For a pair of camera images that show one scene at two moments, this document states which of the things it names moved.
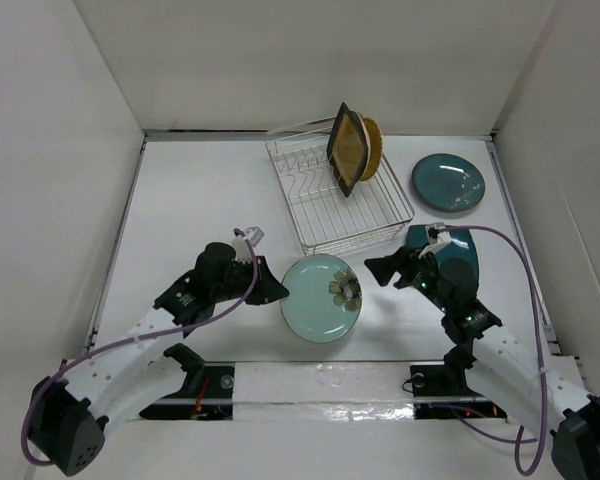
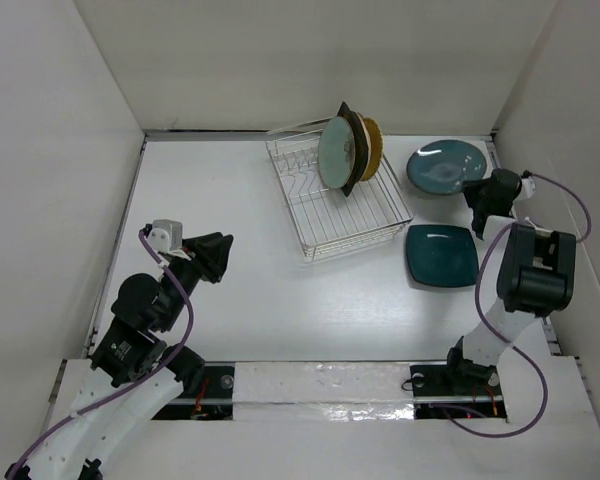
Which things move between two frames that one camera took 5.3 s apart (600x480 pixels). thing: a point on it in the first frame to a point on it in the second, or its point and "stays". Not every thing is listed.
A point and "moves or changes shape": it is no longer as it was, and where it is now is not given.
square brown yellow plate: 347,149 stays
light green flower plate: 324,301 to 337,151
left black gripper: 266,288 to 216,259
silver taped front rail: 322,392 stays
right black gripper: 404,260 to 469,188
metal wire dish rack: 324,220 stays
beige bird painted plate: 369,147 moves or changes shape
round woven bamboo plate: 376,148 stays
